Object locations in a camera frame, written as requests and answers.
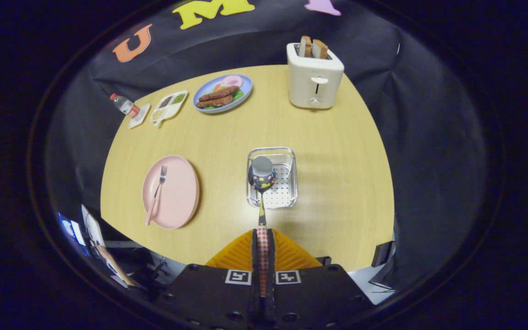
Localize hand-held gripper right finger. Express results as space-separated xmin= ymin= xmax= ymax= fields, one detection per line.
xmin=264 ymin=228 xmax=374 ymax=330

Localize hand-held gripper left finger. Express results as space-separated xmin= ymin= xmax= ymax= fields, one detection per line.
xmin=156 ymin=228 xmax=263 ymax=330

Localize spoon with red checked handle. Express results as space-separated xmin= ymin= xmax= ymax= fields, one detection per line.
xmin=247 ymin=156 xmax=277 ymax=296

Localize fork with red checked handle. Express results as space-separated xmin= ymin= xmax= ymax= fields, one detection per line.
xmin=144 ymin=165 xmax=168 ymax=226

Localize pink plate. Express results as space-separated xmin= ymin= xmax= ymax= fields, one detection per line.
xmin=142 ymin=155 xmax=200 ymax=230

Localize black block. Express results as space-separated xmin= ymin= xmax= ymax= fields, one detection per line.
xmin=372 ymin=242 xmax=395 ymax=268

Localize tan wooden bar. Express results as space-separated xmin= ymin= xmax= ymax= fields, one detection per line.
xmin=94 ymin=245 xmax=136 ymax=288

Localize brown meat strip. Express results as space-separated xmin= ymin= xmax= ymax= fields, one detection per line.
xmin=196 ymin=95 xmax=234 ymax=109
xmin=198 ymin=86 xmax=240 ymax=102

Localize white board panel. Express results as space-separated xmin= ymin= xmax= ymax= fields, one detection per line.
xmin=81 ymin=204 xmax=106 ymax=248

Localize white divided spice tray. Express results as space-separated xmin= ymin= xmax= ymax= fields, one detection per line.
xmin=150 ymin=90 xmax=189 ymax=127

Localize blue food plate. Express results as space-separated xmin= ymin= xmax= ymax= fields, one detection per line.
xmin=192 ymin=74 xmax=253 ymax=114

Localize white toaster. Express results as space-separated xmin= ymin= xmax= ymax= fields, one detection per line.
xmin=286 ymin=42 xmax=345 ymax=110

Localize small white square dish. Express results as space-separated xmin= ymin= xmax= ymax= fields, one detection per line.
xmin=128 ymin=103 xmax=151 ymax=129

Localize lit computer screen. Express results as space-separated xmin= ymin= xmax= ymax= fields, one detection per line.
xmin=58 ymin=213 xmax=86 ymax=257

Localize clear water bottle red label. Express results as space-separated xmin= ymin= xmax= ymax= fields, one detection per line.
xmin=110 ymin=93 xmax=141 ymax=119

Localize metal wire basket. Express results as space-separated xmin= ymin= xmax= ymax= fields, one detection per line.
xmin=246 ymin=147 xmax=298 ymax=209

